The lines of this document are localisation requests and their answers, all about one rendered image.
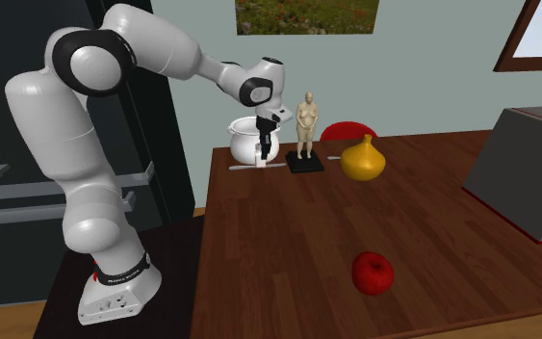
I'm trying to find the grey box with red trim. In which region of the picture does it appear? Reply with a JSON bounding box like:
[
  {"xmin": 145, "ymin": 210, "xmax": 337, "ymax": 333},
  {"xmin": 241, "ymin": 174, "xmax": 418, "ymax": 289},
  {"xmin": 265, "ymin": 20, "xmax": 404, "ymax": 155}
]
[{"xmin": 461, "ymin": 104, "xmax": 542, "ymax": 247}]

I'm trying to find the white round pot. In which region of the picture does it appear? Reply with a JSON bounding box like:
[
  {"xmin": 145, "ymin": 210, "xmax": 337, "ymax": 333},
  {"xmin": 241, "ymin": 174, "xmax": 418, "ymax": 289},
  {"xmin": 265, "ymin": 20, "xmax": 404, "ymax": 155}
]
[{"xmin": 226, "ymin": 116, "xmax": 281, "ymax": 166}]

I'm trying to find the red apple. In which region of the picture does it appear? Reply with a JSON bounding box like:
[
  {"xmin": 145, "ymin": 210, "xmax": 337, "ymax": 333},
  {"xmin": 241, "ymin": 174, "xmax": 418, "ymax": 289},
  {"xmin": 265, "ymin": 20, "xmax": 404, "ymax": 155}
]
[{"xmin": 350, "ymin": 250, "xmax": 396, "ymax": 297}]

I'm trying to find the dark robot stand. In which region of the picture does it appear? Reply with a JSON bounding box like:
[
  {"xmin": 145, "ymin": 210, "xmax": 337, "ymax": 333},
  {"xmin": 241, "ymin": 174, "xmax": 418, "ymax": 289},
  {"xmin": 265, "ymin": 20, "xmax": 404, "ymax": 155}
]
[{"xmin": 33, "ymin": 215, "xmax": 206, "ymax": 339}]

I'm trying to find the yellow gourd-shaped vase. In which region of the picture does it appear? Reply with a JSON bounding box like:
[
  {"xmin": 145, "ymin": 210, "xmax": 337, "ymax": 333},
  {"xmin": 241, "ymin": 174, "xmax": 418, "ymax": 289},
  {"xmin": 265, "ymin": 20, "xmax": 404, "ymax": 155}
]
[{"xmin": 339, "ymin": 133, "xmax": 388, "ymax": 183}]

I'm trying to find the red round chair back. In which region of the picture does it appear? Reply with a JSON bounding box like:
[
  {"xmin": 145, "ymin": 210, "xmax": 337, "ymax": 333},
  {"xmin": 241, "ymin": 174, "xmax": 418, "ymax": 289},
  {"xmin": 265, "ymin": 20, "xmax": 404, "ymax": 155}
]
[{"xmin": 319, "ymin": 120, "xmax": 379, "ymax": 143}]

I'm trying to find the silver knife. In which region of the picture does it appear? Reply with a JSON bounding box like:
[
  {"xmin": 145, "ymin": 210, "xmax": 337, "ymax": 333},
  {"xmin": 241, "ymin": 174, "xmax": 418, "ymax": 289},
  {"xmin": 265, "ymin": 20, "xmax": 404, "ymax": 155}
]
[{"xmin": 228, "ymin": 162, "xmax": 288, "ymax": 171}]

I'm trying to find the flower meadow wall picture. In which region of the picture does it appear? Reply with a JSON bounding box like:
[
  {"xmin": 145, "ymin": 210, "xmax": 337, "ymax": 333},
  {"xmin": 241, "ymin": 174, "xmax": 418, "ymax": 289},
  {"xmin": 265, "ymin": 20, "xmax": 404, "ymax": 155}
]
[{"xmin": 234, "ymin": 0, "xmax": 381, "ymax": 37}]

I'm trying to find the beige figure on black base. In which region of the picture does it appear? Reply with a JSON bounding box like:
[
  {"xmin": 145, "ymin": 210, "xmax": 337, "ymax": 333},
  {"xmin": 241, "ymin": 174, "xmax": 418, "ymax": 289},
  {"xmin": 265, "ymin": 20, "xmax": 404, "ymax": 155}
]
[{"xmin": 284, "ymin": 91, "xmax": 326, "ymax": 175}]

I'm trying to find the brown framed window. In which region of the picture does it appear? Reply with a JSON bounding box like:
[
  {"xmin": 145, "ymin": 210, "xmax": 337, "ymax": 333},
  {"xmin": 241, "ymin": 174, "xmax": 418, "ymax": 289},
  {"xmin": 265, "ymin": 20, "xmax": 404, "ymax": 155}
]
[{"xmin": 492, "ymin": 0, "xmax": 542, "ymax": 73}]

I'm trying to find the brown wooden table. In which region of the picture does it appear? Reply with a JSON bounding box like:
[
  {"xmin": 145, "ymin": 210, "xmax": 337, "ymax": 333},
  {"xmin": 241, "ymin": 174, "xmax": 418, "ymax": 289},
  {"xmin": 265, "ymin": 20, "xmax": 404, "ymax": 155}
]
[{"xmin": 189, "ymin": 129, "xmax": 542, "ymax": 339}]

